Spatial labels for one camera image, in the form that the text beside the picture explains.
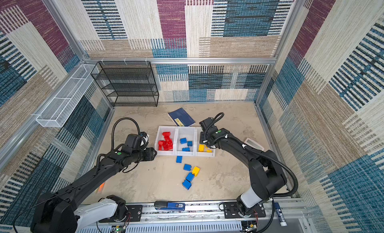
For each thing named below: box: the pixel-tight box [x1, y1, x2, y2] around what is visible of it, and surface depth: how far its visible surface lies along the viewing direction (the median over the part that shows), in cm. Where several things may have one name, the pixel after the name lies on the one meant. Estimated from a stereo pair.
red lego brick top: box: [162, 131, 171, 138], surface depth 101 cm
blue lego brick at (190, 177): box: [185, 172, 195, 183], surface depth 85 cm
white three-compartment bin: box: [154, 126, 216, 157], surface depth 96 cm
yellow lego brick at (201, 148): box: [198, 144, 205, 152], surface depth 93 cm
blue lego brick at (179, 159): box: [176, 155, 183, 163], surface depth 93 cm
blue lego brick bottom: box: [182, 179, 192, 190], surface depth 83 cm
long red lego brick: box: [158, 139, 173, 151], surface depth 96 cm
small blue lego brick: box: [180, 137, 187, 144], surface depth 101 cm
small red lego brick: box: [164, 137, 173, 144], surface depth 101 cm
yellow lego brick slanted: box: [192, 166, 200, 177], surface depth 87 cm
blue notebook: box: [168, 107, 196, 127], surface depth 111 cm
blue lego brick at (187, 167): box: [183, 163, 192, 172], surface depth 89 cm
